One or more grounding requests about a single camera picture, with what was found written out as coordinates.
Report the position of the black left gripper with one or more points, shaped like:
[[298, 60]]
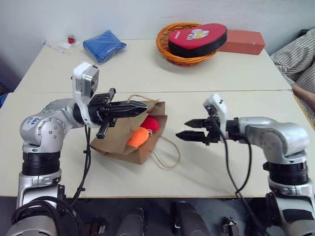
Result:
[[98, 110]]

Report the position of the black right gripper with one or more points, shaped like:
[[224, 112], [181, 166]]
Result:
[[213, 134]]

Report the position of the person's bare forearm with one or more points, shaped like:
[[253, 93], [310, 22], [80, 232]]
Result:
[[305, 94]]

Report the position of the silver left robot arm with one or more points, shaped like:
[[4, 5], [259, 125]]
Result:
[[49, 127]]

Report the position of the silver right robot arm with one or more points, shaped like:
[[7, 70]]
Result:
[[275, 132]]

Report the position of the red plush toy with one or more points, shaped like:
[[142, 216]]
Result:
[[150, 123]]

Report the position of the orange plush toy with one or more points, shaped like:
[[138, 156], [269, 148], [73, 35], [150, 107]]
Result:
[[137, 138]]

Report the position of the brown paper bag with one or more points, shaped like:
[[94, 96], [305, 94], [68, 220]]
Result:
[[115, 141]]

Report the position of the small clear plastic bag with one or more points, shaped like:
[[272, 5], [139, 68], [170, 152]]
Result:
[[66, 45]]

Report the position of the orange wicker basket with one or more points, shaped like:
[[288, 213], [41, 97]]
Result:
[[172, 59]]

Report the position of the blue folded cloth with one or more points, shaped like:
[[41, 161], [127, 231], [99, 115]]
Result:
[[104, 45]]

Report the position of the red heart-shaped box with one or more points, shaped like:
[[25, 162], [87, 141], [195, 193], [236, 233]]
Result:
[[197, 41]]

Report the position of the small red object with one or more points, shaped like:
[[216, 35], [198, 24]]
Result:
[[71, 39]]

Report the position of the dark rounded shape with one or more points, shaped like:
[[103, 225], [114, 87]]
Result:
[[131, 222], [189, 221]]

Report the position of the small plastic packet red item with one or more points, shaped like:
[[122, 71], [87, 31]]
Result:
[[55, 47]]

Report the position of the red rectangular box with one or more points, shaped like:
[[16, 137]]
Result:
[[243, 40]]

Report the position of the blue round object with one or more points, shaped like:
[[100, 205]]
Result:
[[3, 100]]

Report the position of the person in striped shirt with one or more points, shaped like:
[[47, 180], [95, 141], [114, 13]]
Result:
[[295, 54]]

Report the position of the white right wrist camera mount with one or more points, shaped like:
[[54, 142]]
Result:
[[221, 108]]

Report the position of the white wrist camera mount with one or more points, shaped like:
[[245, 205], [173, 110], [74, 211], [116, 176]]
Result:
[[221, 108], [78, 73]]

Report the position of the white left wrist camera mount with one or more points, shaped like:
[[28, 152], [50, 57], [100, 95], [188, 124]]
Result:
[[78, 73]]

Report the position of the small black metal bracket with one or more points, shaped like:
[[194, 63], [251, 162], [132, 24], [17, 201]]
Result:
[[230, 227]]

